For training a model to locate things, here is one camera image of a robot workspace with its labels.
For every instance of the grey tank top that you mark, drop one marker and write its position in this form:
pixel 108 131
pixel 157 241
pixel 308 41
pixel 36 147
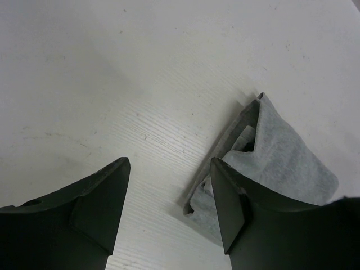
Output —
pixel 262 146

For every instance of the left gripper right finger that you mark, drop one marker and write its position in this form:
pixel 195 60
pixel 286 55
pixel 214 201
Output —
pixel 263 229

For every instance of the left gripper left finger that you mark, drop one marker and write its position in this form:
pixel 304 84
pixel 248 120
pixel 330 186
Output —
pixel 74 227

